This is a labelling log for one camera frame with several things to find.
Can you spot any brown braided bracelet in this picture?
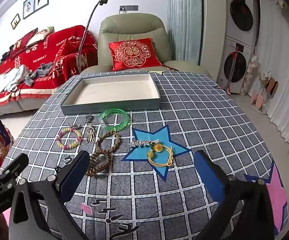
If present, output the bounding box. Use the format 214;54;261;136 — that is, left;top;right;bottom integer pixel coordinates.
95;131;121;154

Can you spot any red fringed sofa cushion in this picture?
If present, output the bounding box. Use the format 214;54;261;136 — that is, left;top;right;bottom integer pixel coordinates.
54;41;85;77

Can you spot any beige sofa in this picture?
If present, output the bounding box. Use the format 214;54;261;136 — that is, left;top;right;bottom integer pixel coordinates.
0;85;62;115

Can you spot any photo printed pillow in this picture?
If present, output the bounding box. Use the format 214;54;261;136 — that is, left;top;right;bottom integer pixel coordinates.
26;26;53;47

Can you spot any brown wooden bead bracelet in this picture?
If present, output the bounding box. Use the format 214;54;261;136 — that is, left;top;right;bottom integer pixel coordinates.
86;149;112;177

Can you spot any grey checkered tablecloth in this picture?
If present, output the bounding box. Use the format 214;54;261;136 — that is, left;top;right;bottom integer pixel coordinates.
3;70;289;240

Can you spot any pink disc decoration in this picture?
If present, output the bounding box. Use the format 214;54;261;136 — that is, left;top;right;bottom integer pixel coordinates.
250;90;268;113

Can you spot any red embroidered cushion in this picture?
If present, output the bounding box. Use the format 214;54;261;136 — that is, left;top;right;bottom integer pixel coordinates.
108;38;163;72

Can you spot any blue star sticker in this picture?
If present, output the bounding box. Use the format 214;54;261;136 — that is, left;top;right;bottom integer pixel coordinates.
121;124;192;182

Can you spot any pale green curtain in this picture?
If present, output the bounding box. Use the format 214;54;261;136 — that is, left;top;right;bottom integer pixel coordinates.
167;0;202;62

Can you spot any red lettered pillow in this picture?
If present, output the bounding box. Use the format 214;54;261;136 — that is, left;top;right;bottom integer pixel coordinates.
8;27;38;55

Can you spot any grey wall socket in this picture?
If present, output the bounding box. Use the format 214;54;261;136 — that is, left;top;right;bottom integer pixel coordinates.
119;5;138;13

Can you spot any silver star hair clip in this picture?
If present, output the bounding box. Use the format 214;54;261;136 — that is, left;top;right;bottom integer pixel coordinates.
129;138;160;150

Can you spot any green leather armchair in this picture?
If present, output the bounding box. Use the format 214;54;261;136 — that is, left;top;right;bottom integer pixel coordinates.
81;13;211;78

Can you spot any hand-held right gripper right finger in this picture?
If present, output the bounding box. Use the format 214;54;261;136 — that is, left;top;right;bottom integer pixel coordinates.
194;150;276;240

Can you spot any pink star sticker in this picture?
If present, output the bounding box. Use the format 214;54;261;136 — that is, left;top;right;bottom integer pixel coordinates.
243;162;289;240

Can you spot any yellow flower hair tie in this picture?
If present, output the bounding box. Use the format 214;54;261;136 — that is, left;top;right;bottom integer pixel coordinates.
147;142;175;167

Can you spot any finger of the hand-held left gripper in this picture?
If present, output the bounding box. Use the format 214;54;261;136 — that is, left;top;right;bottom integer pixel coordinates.
0;153;29;193

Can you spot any white dryer machine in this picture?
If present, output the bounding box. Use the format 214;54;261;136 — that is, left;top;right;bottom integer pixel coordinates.
226;0;260;47

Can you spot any grey cloth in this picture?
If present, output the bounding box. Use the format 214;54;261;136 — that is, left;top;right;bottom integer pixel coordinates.
26;62;53;85

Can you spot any white sheer curtain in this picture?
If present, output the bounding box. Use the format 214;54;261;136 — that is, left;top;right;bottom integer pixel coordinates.
247;0;289;145

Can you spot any beige tassel keychain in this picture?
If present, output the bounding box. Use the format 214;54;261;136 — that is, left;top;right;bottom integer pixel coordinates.
84;114;96;143

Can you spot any grey shallow tray box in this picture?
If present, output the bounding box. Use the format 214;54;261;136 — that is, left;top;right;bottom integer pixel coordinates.
60;72;161;115

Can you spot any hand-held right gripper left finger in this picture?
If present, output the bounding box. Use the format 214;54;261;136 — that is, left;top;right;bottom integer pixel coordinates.
9;150;91;240

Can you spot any flexible phone stand pole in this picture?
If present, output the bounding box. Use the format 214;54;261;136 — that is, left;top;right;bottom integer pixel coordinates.
76;0;108;73

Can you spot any small black picture frame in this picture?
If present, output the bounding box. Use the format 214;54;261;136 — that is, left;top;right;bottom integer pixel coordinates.
11;14;21;30

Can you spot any white washing machine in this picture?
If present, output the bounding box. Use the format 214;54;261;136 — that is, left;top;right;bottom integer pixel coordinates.
217;36;254;94

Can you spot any white cloth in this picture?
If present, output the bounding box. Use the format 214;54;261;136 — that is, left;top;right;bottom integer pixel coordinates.
0;66;28;99

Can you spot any red handled mop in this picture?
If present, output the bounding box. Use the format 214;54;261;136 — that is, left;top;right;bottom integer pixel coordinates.
225;50;238;93

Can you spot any black framed portrait photo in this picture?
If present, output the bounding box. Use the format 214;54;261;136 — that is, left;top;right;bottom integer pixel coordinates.
23;0;36;19

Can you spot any pastel bead bracelet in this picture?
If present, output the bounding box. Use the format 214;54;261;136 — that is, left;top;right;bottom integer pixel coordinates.
56;124;82;150

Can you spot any pink flower decoration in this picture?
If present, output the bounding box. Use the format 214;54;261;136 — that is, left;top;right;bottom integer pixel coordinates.
245;55;260;95

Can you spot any red printed sofa blanket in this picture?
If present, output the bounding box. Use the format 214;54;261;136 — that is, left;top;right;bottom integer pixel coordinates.
0;25;98;108

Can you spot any green translucent bangle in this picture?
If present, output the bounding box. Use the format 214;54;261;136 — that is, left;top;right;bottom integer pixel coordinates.
99;109;129;132

